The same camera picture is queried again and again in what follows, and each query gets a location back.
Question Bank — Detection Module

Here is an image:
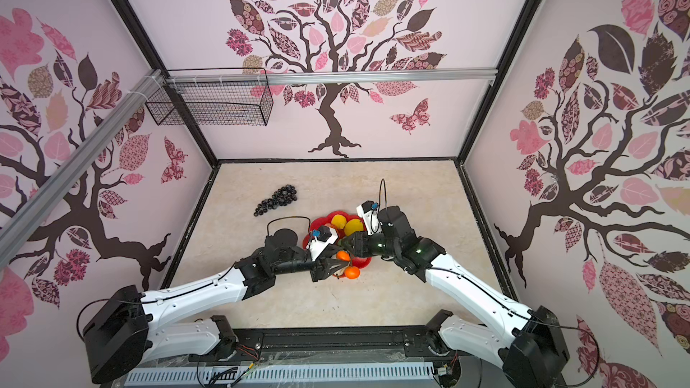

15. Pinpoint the small yellow fruit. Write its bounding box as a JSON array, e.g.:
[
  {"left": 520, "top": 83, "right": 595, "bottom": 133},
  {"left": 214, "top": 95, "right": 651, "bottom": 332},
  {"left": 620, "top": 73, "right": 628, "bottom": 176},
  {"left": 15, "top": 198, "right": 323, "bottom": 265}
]
[{"left": 330, "top": 214, "right": 348, "bottom": 230}]

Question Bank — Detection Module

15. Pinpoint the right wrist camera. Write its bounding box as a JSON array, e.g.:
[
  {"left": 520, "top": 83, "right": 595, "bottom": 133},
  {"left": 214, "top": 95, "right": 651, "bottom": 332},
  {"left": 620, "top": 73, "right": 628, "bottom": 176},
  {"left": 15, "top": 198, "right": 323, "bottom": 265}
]
[{"left": 356, "top": 200, "right": 381, "bottom": 235}]

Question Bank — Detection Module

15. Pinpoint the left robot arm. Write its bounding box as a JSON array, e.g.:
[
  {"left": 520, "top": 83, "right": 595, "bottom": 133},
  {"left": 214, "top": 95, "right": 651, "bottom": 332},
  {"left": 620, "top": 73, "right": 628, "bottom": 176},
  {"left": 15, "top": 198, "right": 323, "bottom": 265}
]
[{"left": 81, "top": 226, "right": 347, "bottom": 384}]

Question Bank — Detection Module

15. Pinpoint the dark grape bunch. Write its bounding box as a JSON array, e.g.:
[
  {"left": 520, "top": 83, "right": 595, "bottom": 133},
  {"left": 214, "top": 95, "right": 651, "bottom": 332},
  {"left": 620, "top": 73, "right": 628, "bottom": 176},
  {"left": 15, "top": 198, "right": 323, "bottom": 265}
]
[{"left": 253, "top": 184, "right": 298, "bottom": 217}]

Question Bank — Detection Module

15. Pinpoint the aluminium rail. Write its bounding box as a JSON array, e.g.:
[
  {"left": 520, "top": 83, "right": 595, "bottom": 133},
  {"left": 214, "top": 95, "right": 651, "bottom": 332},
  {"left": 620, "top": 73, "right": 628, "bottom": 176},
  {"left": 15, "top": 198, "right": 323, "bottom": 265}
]
[
  {"left": 166, "top": 68, "right": 498, "bottom": 86},
  {"left": 1, "top": 69, "right": 165, "bottom": 267}
]

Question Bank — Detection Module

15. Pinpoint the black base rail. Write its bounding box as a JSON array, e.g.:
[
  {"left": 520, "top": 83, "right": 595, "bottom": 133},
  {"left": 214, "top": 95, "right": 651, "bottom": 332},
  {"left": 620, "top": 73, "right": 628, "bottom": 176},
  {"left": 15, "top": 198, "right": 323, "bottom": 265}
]
[{"left": 100, "top": 322, "right": 568, "bottom": 388}]

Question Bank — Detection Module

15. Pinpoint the black wire basket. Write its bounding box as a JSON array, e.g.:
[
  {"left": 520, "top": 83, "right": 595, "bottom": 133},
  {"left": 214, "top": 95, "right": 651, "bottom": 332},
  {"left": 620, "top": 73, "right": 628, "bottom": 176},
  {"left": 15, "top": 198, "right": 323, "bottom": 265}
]
[{"left": 146, "top": 68, "right": 274, "bottom": 127}]

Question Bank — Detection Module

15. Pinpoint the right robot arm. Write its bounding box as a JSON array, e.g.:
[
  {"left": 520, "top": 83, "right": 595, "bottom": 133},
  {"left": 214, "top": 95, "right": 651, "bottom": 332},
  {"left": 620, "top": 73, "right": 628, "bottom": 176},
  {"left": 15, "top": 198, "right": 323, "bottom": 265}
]
[{"left": 349, "top": 200, "right": 570, "bottom": 387}]

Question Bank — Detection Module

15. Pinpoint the aluminium rail left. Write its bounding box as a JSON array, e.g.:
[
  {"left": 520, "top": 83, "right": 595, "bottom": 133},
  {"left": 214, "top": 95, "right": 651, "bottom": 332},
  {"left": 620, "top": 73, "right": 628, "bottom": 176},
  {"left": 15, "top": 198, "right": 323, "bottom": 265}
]
[{"left": 1, "top": 69, "right": 165, "bottom": 267}]

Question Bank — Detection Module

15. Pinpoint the aluminium rail back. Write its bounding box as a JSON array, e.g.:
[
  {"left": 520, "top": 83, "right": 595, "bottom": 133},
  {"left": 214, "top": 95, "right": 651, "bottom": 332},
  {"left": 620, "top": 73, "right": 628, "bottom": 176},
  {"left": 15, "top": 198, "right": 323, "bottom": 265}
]
[{"left": 166, "top": 68, "right": 498, "bottom": 86}]

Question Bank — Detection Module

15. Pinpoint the white cable duct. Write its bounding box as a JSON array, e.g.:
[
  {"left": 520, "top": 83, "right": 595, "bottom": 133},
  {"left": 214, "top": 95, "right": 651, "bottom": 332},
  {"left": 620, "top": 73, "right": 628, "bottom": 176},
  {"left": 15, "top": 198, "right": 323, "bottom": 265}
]
[{"left": 114, "top": 362, "right": 438, "bottom": 387}]

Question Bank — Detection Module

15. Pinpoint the orange tangerine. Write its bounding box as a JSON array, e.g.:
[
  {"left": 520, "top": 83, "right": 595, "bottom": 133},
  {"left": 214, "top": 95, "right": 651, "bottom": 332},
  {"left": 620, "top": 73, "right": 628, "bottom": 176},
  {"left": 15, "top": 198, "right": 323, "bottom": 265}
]
[
  {"left": 336, "top": 251, "right": 351, "bottom": 262},
  {"left": 343, "top": 266, "right": 360, "bottom": 280}
]

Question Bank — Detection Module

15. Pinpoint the red flower-shaped bowl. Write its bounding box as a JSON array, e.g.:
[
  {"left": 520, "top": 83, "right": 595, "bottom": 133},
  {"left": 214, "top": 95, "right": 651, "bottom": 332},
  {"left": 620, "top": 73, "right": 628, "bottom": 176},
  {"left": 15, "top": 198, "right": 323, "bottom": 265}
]
[{"left": 302, "top": 211, "right": 371, "bottom": 278}]

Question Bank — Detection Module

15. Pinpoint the yellow lemon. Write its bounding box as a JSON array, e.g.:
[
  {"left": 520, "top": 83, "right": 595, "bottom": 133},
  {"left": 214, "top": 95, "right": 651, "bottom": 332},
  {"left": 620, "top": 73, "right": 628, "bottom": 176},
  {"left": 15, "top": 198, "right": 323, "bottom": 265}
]
[{"left": 343, "top": 218, "right": 365, "bottom": 236}]

